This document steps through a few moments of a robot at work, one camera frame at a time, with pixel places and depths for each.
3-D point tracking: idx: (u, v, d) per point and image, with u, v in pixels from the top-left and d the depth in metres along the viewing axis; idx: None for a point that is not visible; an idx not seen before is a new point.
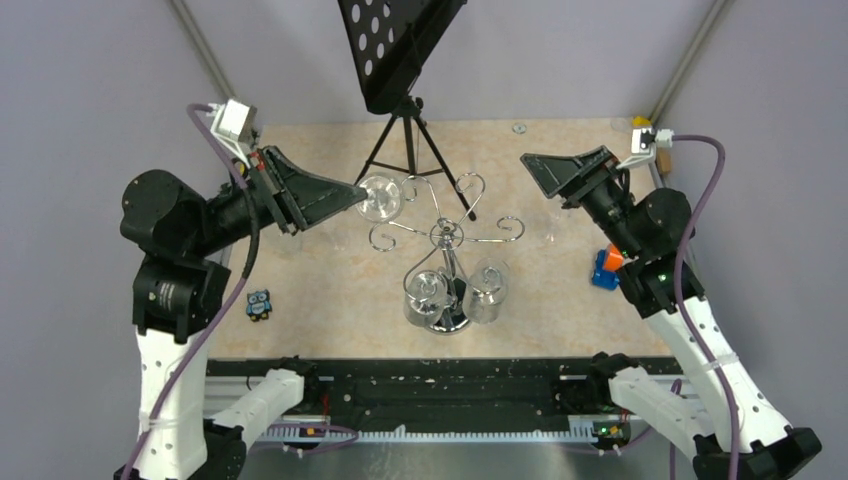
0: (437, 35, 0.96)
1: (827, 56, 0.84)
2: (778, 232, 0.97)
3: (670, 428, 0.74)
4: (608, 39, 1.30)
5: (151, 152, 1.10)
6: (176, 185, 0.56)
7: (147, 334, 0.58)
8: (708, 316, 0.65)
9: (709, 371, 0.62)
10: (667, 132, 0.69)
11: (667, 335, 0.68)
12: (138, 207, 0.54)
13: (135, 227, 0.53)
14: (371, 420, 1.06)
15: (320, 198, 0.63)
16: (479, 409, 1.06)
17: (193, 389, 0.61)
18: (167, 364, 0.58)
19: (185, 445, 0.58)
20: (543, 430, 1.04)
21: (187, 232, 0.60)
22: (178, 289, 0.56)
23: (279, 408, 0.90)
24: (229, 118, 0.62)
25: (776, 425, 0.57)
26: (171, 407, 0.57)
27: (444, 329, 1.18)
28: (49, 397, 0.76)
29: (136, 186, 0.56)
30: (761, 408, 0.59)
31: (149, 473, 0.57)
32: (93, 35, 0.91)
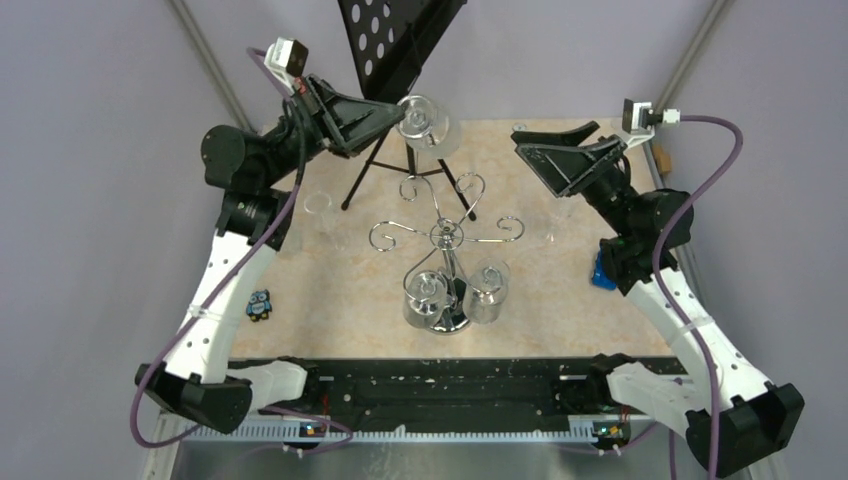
0: (437, 35, 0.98)
1: (827, 56, 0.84)
2: (778, 231, 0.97)
3: (660, 409, 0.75)
4: (608, 38, 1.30)
5: (150, 151, 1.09)
6: (241, 140, 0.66)
7: (224, 237, 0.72)
8: (683, 285, 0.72)
9: (685, 334, 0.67)
10: (674, 111, 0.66)
11: (651, 310, 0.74)
12: (216, 160, 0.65)
13: (215, 175, 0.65)
14: (370, 420, 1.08)
15: (361, 121, 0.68)
16: (479, 409, 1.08)
17: (240, 302, 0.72)
18: (231, 264, 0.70)
19: (218, 344, 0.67)
20: (543, 429, 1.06)
21: (256, 175, 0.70)
22: (260, 211, 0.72)
23: (278, 396, 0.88)
24: (277, 52, 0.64)
25: (755, 381, 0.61)
26: (221, 303, 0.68)
27: (444, 329, 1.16)
28: (44, 397, 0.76)
29: (208, 139, 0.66)
30: (739, 366, 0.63)
31: (176, 367, 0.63)
32: (92, 33, 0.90)
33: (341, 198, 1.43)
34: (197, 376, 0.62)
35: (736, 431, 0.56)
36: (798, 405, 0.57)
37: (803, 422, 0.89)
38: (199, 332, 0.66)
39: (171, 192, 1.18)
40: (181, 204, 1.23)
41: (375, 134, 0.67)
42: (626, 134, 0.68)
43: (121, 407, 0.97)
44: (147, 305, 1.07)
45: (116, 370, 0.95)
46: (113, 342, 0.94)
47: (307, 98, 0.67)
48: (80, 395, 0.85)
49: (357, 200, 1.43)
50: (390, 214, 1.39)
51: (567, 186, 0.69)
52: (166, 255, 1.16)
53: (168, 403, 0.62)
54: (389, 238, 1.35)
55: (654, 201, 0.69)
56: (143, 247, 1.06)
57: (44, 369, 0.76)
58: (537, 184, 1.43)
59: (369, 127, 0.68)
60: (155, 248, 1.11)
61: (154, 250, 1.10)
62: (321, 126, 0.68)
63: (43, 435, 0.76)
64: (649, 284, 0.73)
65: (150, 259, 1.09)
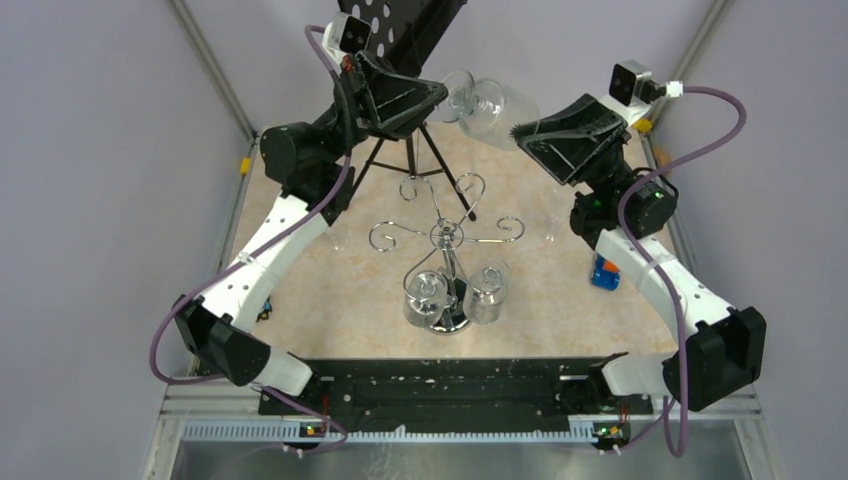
0: (437, 35, 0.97)
1: (826, 54, 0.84)
2: (777, 231, 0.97)
3: (654, 385, 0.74)
4: (608, 39, 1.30)
5: (151, 152, 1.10)
6: (290, 142, 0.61)
7: (287, 199, 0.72)
8: None
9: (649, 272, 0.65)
10: (677, 83, 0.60)
11: (619, 258, 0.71)
12: (272, 159, 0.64)
13: (274, 171, 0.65)
14: (370, 420, 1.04)
15: (403, 98, 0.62)
16: (479, 409, 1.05)
17: (284, 262, 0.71)
18: (287, 224, 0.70)
19: (253, 295, 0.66)
20: (543, 430, 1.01)
21: (313, 166, 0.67)
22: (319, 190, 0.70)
23: (279, 384, 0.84)
24: (336, 29, 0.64)
25: (719, 307, 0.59)
26: (270, 256, 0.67)
27: (444, 328, 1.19)
28: (46, 396, 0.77)
29: (265, 138, 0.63)
30: (702, 296, 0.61)
31: (212, 304, 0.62)
32: (94, 33, 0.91)
33: None
34: (228, 316, 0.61)
35: (703, 355, 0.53)
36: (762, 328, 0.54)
37: (804, 424, 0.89)
38: (240, 277, 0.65)
39: (171, 192, 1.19)
40: (181, 203, 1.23)
41: (417, 112, 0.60)
42: (626, 104, 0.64)
43: (121, 406, 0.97)
44: (148, 304, 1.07)
45: (116, 369, 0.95)
46: (114, 342, 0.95)
47: (352, 77, 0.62)
48: (80, 395, 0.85)
49: (357, 200, 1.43)
50: (390, 214, 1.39)
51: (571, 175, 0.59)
52: (167, 255, 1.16)
53: (195, 335, 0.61)
54: (389, 238, 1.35)
55: (646, 199, 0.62)
56: (144, 247, 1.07)
57: (46, 369, 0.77)
58: (537, 184, 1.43)
59: (410, 107, 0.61)
60: (156, 248, 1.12)
61: (155, 250, 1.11)
62: (361, 105, 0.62)
63: (43, 435, 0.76)
64: (613, 230, 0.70)
65: (150, 259, 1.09)
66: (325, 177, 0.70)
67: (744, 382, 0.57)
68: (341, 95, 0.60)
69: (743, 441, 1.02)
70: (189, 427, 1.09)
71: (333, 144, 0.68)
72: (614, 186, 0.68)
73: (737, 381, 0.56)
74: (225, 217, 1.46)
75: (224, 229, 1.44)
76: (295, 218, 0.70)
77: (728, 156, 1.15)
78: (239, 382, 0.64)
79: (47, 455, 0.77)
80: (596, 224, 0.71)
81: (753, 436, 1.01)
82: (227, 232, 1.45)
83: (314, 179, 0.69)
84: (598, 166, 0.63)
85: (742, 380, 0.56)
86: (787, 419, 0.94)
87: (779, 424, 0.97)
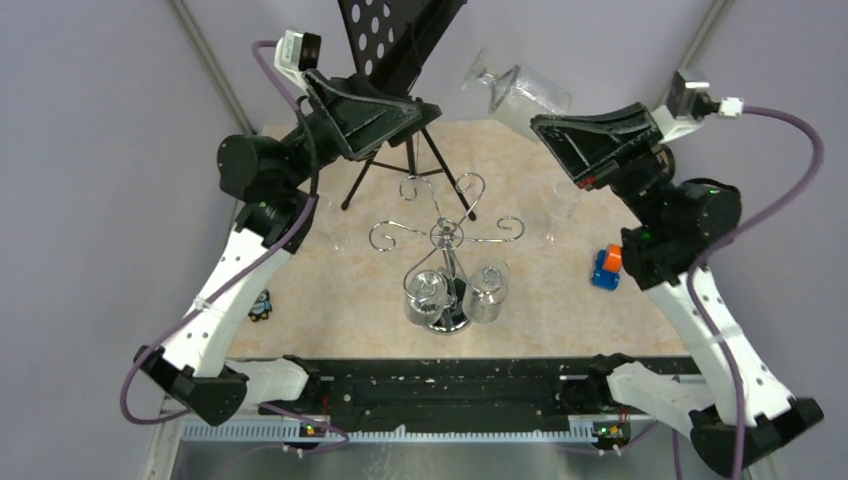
0: (437, 35, 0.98)
1: (827, 54, 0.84)
2: (778, 231, 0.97)
3: (670, 416, 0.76)
4: (608, 38, 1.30)
5: (151, 151, 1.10)
6: (250, 151, 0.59)
7: (241, 233, 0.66)
8: (711, 288, 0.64)
9: (712, 345, 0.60)
10: (735, 101, 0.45)
11: (674, 313, 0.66)
12: (229, 170, 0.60)
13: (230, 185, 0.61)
14: (370, 420, 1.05)
15: (370, 121, 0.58)
16: (479, 409, 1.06)
17: (249, 295, 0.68)
18: (242, 262, 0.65)
19: (216, 342, 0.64)
20: (543, 430, 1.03)
21: (275, 181, 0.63)
22: (279, 215, 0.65)
23: (273, 395, 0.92)
24: (287, 47, 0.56)
25: (780, 396, 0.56)
26: (228, 299, 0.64)
27: (444, 329, 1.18)
28: (45, 396, 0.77)
29: (224, 145, 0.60)
30: (765, 381, 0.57)
31: (173, 356, 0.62)
32: (94, 32, 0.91)
33: (341, 199, 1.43)
34: (191, 370, 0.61)
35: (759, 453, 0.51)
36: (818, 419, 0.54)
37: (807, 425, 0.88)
38: (199, 324, 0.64)
39: (171, 192, 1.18)
40: (180, 203, 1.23)
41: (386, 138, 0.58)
42: (670, 118, 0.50)
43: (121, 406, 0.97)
44: (147, 305, 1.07)
45: (115, 369, 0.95)
46: (113, 341, 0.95)
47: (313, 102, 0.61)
48: (80, 395, 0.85)
49: (357, 200, 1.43)
50: (390, 214, 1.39)
51: (585, 173, 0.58)
52: (167, 255, 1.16)
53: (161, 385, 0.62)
54: (389, 238, 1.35)
55: (700, 198, 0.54)
56: (144, 248, 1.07)
57: (45, 369, 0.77)
58: (537, 184, 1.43)
59: (380, 135, 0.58)
60: (155, 249, 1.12)
61: (154, 250, 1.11)
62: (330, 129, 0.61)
63: (43, 435, 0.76)
64: (677, 288, 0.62)
65: (149, 259, 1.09)
66: (285, 201, 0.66)
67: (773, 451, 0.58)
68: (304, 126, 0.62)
69: None
70: (188, 427, 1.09)
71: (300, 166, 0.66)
72: (662, 200, 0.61)
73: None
74: (225, 218, 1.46)
75: (224, 229, 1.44)
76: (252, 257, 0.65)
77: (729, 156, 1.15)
78: (219, 419, 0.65)
79: (46, 456, 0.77)
80: (653, 254, 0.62)
81: None
82: (227, 232, 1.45)
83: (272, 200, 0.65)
84: (630, 173, 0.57)
85: None
86: None
87: None
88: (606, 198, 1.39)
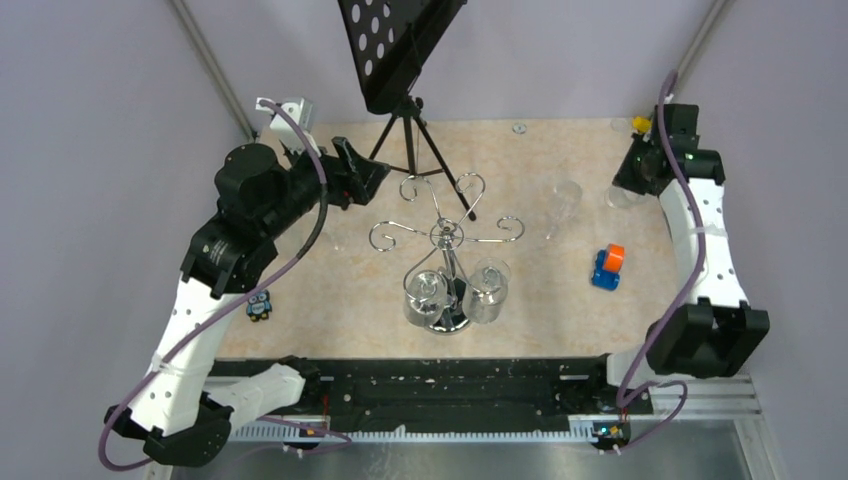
0: (437, 35, 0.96)
1: (832, 54, 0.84)
2: (777, 234, 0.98)
3: (638, 358, 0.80)
4: (609, 39, 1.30)
5: (149, 151, 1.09)
6: (272, 154, 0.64)
7: (189, 283, 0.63)
8: (716, 197, 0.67)
9: (692, 235, 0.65)
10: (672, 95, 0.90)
11: (671, 211, 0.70)
12: (235, 164, 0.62)
13: (225, 179, 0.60)
14: (370, 420, 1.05)
15: (370, 177, 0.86)
16: (479, 409, 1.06)
17: (210, 343, 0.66)
18: (195, 316, 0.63)
19: (182, 398, 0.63)
20: (543, 430, 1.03)
21: (265, 200, 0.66)
22: (228, 252, 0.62)
23: (272, 404, 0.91)
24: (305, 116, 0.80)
25: (733, 296, 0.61)
26: (184, 357, 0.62)
27: (444, 329, 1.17)
28: (42, 396, 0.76)
29: (240, 149, 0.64)
30: (724, 278, 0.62)
31: (141, 416, 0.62)
32: (94, 37, 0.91)
33: None
34: (160, 430, 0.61)
35: (688, 323, 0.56)
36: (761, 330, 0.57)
37: (814, 427, 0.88)
38: (161, 384, 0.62)
39: (170, 192, 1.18)
40: (181, 203, 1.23)
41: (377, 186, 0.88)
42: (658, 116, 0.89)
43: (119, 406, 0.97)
44: (145, 304, 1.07)
45: (117, 368, 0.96)
46: (114, 342, 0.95)
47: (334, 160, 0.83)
48: (81, 395, 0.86)
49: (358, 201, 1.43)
50: (390, 214, 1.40)
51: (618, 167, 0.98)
52: (167, 254, 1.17)
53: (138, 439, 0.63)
54: (389, 238, 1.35)
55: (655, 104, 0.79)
56: (145, 249, 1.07)
57: (45, 371, 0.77)
58: (537, 184, 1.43)
59: (376, 185, 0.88)
60: (156, 249, 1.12)
61: (154, 251, 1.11)
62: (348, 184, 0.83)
63: (43, 434, 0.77)
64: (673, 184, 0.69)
65: (148, 259, 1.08)
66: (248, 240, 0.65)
67: (712, 364, 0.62)
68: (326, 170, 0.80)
69: (743, 442, 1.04)
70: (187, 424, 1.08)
71: (281, 207, 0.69)
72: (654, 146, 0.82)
73: (710, 368, 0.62)
74: None
75: None
76: (201, 313, 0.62)
77: (729, 157, 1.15)
78: (205, 459, 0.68)
79: (45, 455, 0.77)
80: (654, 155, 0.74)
81: (754, 437, 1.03)
82: None
83: (221, 239, 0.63)
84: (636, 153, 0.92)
85: (714, 368, 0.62)
86: (798, 423, 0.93)
87: (780, 424, 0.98)
88: (606, 198, 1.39)
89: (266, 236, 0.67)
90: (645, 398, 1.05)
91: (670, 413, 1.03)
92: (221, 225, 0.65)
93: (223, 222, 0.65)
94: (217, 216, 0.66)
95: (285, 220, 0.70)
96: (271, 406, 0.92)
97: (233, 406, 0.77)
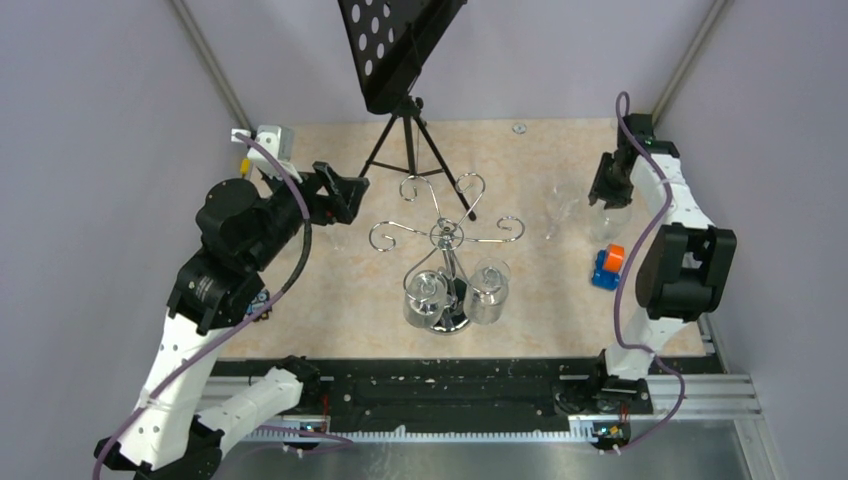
0: (437, 35, 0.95)
1: (832, 57, 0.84)
2: (777, 234, 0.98)
3: (635, 327, 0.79)
4: (608, 41, 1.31)
5: (150, 152, 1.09)
6: (253, 190, 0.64)
7: (175, 319, 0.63)
8: (674, 164, 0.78)
9: (657, 187, 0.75)
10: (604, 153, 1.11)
11: (643, 184, 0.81)
12: (218, 201, 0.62)
13: (208, 216, 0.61)
14: (370, 420, 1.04)
15: (352, 194, 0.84)
16: (479, 409, 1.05)
17: (198, 377, 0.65)
18: (182, 352, 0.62)
19: (170, 433, 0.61)
20: (543, 430, 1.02)
21: (249, 235, 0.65)
22: (214, 288, 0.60)
23: (269, 410, 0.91)
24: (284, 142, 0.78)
25: (700, 222, 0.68)
26: (171, 391, 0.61)
27: (444, 329, 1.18)
28: (45, 398, 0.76)
29: (222, 186, 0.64)
30: (692, 210, 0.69)
31: (130, 450, 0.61)
32: (93, 36, 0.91)
33: None
34: (148, 464, 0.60)
35: (665, 239, 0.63)
36: (728, 247, 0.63)
37: (813, 426, 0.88)
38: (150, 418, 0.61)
39: (171, 193, 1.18)
40: (181, 203, 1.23)
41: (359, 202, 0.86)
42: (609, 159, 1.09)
43: (120, 405, 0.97)
44: (146, 304, 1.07)
45: (117, 368, 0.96)
46: (116, 341, 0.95)
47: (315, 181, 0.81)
48: (82, 395, 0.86)
49: None
50: (390, 214, 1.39)
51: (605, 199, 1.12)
52: (168, 254, 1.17)
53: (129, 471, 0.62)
54: (389, 238, 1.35)
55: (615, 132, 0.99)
56: (146, 250, 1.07)
57: (47, 372, 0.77)
58: (537, 184, 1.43)
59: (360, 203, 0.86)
60: (158, 249, 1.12)
61: (155, 251, 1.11)
62: (332, 205, 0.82)
63: (45, 434, 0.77)
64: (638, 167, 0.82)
65: (149, 260, 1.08)
66: (234, 274, 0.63)
67: (696, 292, 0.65)
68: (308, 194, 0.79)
69: (743, 442, 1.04)
70: None
71: (267, 237, 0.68)
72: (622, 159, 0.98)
73: (695, 299, 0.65)
74: None
75: None
76: (189, 347, 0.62)
77: (728, 158, 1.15)
78: None
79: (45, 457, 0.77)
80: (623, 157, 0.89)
81: (754, 437, 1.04)
82: None
83: (208, 274, 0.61)
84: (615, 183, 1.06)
85: (699, 296, 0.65)
86: (797, 422, 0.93)
87: (780, 424, 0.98)
88: None
89: (253, 269, 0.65)
90: (646, 398, 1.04)
91: (669, 413, 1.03)
92: (207, 259, 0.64)
93: (209, 257, 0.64)
94: (203, 250, 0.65)
95: (271, 250, 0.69)
96: (269, 416, 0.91)
97: (224, 430, 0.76)
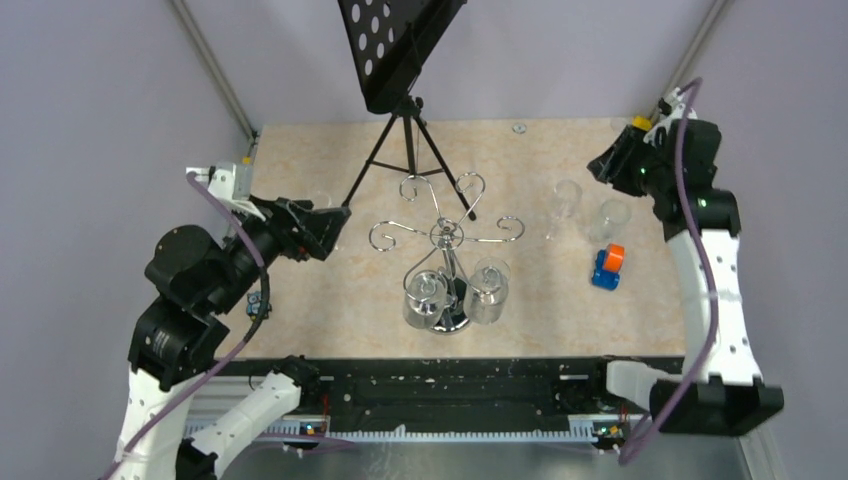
0: (437, 35, 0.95)
1: (832, 56, 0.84)
2: (778, 233, 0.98)
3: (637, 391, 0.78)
4: (608, 40, 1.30)
5: (150, 151, 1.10)
6: (207, 240, 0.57)
7: (138, 375, 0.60)
8: (731, 253, 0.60)
9: (703, 300, 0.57)
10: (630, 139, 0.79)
11: (680, 264, 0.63)
12: (168, 253, 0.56)
13: (156, 270, 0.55)
14: (370, 420, 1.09)
15: (326, 227, 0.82)
16: (478, 410, 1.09)
17: (174, 426, 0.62)
18: (148, 406, 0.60)
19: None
20: (542, 429, 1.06)
21: (207, 282, 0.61)
22: (172, 341, 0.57)
23: (268, 419, 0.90)
24: (242, 183, 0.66)
25: (746, 370, 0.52)
26: (145, 443, 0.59)
27: (444, 329, 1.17)
28: (42, 396, 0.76)
29: (174, 233, 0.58)
30: (737, 351, 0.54)
31: None
32: (94, 35, 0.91)
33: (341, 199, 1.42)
34: None
35: (696, 404, 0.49)
36: (773, 410, 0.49)
37: (814, 426, 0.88)
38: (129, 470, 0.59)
39: (170, 192, 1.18)
40: (180, 203, 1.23)
41: (330, 235, 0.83)
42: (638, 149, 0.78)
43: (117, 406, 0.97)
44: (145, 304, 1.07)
45: (116, 368, 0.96)
46: (115, 342, 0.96)
47: (283, 219, 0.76)
48: (80, 395, 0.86)
49: (358, 201, 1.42)
50: (390, 214, 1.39)
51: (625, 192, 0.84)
52: None
53: None
54: (389, 238, 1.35)
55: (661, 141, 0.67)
56: (146, 249, 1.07)
57: (45, 370, 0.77)
58: (537, 184, 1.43)
59: (333, 234, 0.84)
60: None
61: None
62: (301, 242, 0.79)
63: (43, 433, 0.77)
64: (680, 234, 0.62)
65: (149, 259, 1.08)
66: (193, 324, 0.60)
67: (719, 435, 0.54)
68: (276, 236, 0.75)
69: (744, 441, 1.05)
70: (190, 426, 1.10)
71: (227, 283, 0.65)
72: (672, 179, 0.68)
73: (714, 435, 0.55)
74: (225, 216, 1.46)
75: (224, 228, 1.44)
76: (155, 401, 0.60)
77: (729, 158, 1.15)
78: None
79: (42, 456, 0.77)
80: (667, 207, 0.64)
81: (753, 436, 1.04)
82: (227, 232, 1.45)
83: (165, 325, 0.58)
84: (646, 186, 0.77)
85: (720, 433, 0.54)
86: (798, 422, 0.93)
87: (780, 423, 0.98)
88: (606, 197, 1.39)
89: None
90: None
91: None
92: (165, 307, 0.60)
93: (169, 303, 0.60)
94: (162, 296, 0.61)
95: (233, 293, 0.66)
96: (270, 424, 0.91)
97: (217, 454, 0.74)
